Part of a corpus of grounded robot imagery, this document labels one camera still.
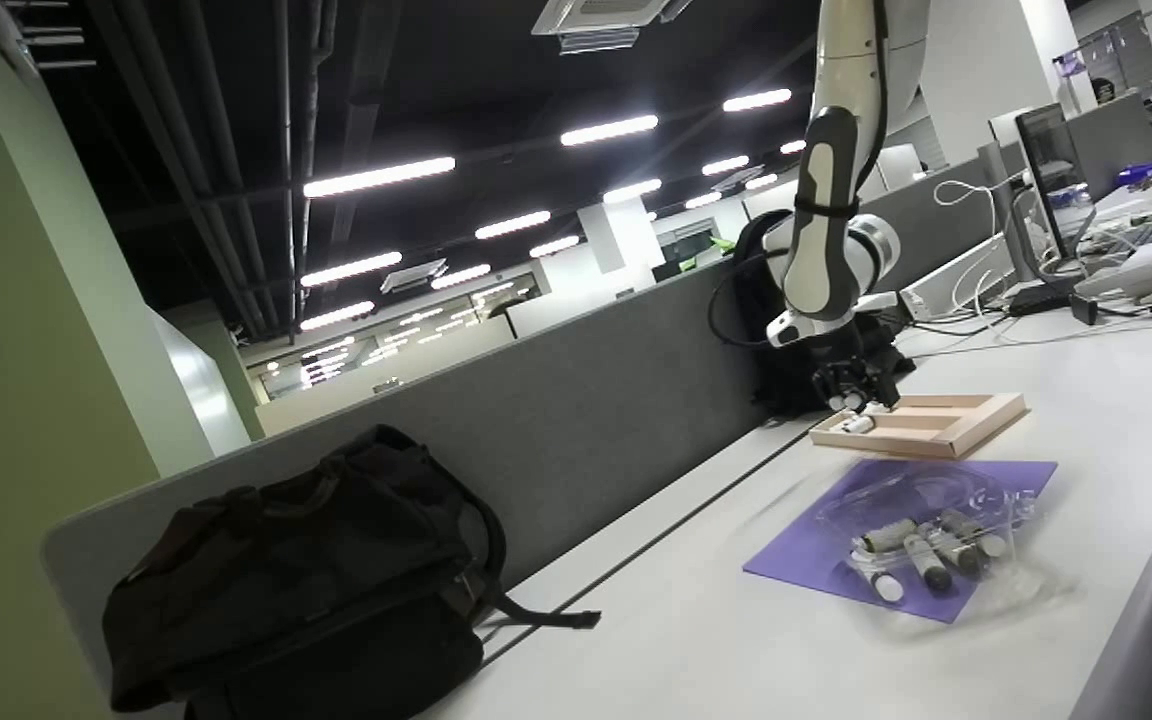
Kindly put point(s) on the green pillar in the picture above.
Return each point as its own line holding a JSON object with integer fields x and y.
{"x": 99, "y": 395}

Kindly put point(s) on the black backpack far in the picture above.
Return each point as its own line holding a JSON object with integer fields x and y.
{"x": 780, "y": 372}

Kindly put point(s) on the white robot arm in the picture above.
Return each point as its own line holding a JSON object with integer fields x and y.
{"x": 830, "y": 255}

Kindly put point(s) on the computer monitor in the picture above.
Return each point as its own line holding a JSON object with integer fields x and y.
{"x": 1065, "y": 207}

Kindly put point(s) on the black backpack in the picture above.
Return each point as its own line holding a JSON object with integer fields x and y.
{"x": 342, "y": 593}
{"x": 780, "y": 372}

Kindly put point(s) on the purple mat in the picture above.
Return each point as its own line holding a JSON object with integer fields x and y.
{"x": 897, "y": 534}

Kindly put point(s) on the wooden tray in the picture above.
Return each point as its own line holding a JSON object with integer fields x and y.
{"x": 923, "y": 424}

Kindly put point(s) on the white bottle in box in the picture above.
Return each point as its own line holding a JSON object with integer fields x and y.
{"x": 878, "y": 574}
{"x": 924, "y": 564}
{"x": 890, "y": 539}
{"x": 959, "y": 550}

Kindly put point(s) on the grey desk partition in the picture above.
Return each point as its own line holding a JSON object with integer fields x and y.
{"x": 559, "y": 434}

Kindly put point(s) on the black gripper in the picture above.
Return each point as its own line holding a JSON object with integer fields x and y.
{"x": 858, "y": 365}

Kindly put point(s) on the black backpack near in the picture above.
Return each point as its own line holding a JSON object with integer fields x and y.
{"x": 342, "y": 593}

